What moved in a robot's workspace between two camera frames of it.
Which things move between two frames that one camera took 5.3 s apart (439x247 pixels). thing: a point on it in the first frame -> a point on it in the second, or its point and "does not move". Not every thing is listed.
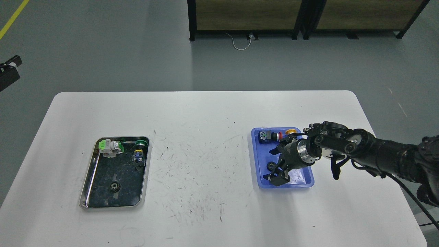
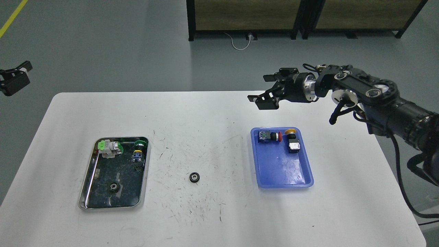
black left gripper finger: [9, 74] -> [15, 79]
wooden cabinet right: [353, 17] does not move
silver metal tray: [117, 174] does not move
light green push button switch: [110, 149] does not move
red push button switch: [267, 136] does not move
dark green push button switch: [138, 155] does not move
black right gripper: [294, 155] -> [300, 87]
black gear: [115, 187] does not move
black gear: [271, 166] -> [194, 177]
